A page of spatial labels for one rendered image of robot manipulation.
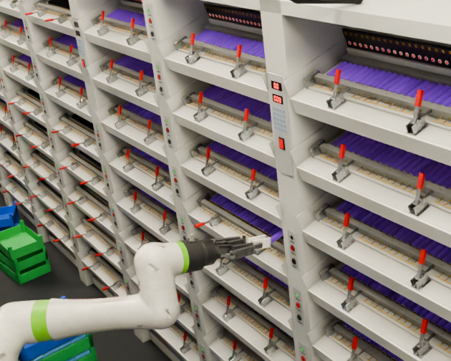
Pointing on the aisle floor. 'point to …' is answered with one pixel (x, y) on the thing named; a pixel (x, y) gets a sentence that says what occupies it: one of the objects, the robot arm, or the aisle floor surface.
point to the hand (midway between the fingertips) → (258, 242)
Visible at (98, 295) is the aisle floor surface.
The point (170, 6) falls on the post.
